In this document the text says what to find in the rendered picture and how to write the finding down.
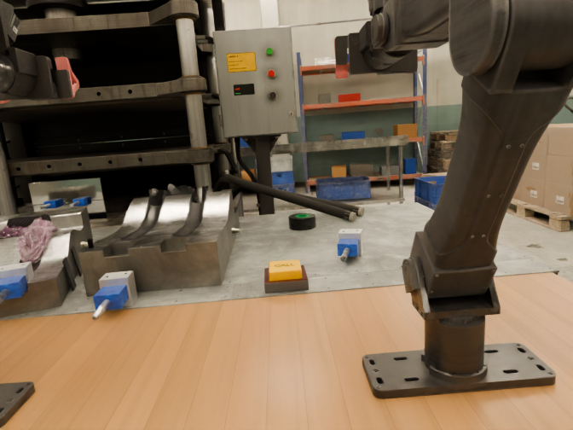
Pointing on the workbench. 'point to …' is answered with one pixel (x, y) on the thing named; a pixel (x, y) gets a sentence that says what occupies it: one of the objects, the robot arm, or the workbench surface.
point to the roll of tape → (302, 221)
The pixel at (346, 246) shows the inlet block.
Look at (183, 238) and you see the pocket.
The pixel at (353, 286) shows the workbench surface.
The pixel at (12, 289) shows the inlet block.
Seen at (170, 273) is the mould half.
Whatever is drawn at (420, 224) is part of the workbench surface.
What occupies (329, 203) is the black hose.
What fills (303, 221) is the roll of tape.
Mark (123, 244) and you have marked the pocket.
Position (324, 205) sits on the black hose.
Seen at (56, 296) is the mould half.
